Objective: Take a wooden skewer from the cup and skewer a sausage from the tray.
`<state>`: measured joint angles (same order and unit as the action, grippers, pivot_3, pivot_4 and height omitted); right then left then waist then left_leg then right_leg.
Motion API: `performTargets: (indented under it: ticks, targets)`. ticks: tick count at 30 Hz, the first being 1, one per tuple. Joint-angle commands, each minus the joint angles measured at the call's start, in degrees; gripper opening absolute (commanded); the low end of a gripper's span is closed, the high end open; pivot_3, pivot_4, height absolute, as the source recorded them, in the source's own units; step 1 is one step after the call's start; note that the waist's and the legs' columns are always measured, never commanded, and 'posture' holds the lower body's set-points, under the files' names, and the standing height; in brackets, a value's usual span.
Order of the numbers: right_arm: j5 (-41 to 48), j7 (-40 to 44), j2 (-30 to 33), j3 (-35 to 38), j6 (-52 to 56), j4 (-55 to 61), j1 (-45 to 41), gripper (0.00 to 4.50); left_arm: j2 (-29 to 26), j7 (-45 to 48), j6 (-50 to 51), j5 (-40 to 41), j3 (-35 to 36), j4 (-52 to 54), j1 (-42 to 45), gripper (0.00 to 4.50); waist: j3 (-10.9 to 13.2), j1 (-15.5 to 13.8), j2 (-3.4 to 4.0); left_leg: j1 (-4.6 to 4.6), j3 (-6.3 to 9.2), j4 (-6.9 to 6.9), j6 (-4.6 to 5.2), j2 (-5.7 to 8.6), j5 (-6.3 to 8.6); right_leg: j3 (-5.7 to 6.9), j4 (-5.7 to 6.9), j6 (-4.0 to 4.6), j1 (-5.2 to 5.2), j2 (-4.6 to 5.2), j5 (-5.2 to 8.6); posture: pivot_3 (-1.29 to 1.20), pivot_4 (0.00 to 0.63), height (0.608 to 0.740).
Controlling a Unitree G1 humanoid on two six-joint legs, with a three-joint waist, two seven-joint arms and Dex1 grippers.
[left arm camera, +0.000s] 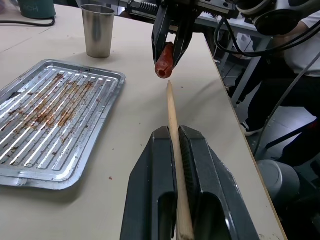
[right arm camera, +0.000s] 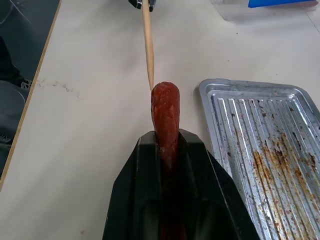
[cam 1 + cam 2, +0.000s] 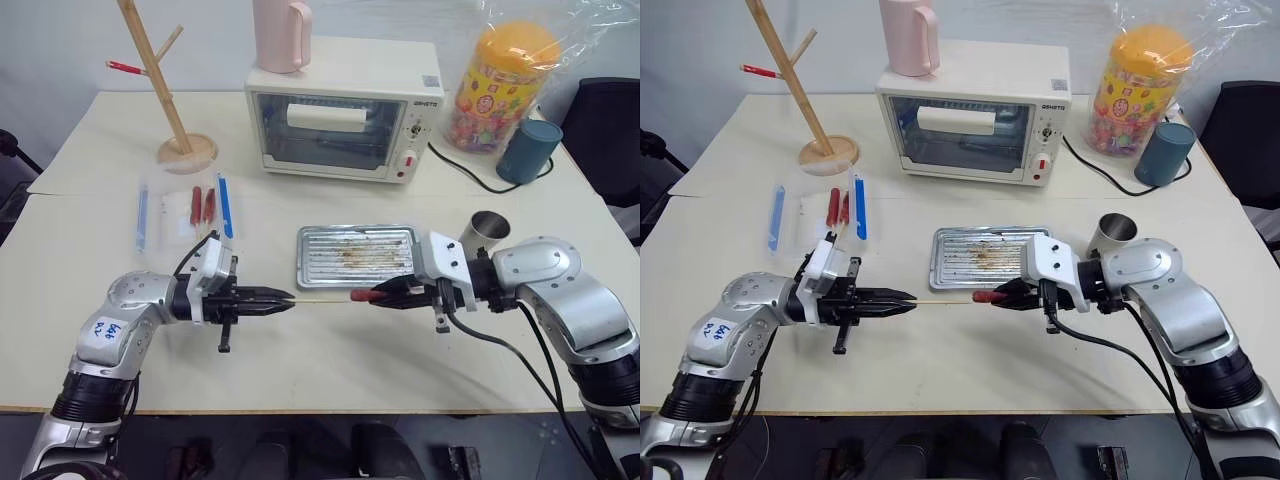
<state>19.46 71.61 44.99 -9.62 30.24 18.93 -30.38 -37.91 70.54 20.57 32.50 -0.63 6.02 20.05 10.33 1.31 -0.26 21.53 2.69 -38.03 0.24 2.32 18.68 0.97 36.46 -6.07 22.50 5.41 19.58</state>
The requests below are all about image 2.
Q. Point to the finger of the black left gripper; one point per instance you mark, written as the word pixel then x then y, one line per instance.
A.
pixel 136 3
pixel 151 3

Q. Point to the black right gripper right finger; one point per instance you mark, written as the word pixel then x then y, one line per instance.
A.
pixel 207 195

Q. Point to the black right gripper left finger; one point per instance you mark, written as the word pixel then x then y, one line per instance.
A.
pixel 135 190

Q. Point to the wooden skewer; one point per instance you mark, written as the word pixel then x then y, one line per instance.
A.
pixel 149 50

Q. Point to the reddish brown sausage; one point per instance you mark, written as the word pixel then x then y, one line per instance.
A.
pixel 165 112

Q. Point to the stained ribbed metal baking tray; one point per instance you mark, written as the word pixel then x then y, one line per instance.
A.
pixel 265 155

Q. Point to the clear plastic container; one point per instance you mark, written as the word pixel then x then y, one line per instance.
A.
pixel 265 15

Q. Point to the blue flat object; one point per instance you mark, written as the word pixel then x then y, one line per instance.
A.
pixel 280 3

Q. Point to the white lattice object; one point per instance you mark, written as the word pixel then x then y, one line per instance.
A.
pixel 27 84

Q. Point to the grey round object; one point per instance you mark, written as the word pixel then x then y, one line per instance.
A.
pixel 10 110

